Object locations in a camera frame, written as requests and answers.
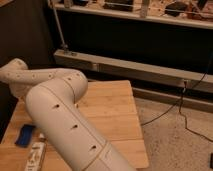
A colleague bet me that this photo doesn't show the black cable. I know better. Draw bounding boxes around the black cable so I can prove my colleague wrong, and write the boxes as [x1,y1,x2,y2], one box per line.
[139,53,213,144]

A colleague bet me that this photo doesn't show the metal pole stand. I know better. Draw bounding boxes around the metal pole stand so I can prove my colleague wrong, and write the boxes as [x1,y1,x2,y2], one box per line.
[50,0,75,55]

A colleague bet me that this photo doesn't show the white toothpaste tube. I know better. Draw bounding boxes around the white toothpaste tube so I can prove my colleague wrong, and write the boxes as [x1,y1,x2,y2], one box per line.
[24,133,46,171]

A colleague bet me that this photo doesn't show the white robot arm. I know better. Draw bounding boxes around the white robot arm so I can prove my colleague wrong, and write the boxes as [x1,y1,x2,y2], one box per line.
[0,58,136,171]

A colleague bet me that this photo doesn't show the cluttered white shelf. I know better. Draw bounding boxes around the cluttered white shelf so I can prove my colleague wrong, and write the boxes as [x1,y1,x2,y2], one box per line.
[54,0,213,30]

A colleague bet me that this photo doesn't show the blue sponge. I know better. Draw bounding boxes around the blue sponge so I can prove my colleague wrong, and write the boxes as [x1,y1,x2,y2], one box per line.
[15,124,35,148]

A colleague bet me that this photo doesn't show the grey baseboard rail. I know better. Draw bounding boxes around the grey baseboard rail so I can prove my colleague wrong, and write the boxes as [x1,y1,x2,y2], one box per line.
[54,49,213,93]

